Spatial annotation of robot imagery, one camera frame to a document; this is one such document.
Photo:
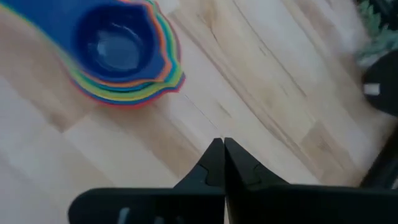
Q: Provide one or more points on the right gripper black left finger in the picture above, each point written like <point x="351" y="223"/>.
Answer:
<point x="140" y="205"/>

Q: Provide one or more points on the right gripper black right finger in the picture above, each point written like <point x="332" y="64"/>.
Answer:
<point x="311" y="205"/>

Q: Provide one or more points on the red measuring cup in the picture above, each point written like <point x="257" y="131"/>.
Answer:
<point x="133" y="105"/>

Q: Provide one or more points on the purple measuring cup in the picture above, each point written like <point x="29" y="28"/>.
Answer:
<point x="130" y="100"/>

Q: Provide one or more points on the yellow measuring cup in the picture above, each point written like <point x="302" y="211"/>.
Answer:
<point x="127" y="96"/>

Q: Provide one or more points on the green measuring cup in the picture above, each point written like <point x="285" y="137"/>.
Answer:
<point x="127" y="92"/>

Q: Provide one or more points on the teal measuring cup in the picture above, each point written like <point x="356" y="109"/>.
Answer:
<point x="127" y="88"/>

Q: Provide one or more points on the coral orange measuring cup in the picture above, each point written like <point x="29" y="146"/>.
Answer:
<point x="124" y="83"/>

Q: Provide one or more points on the blue measuring cup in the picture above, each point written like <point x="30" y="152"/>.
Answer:
<point x="62" y="18"/>

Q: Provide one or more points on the green plant in black pot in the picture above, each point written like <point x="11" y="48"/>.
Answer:
<point x="382" y="77"/>

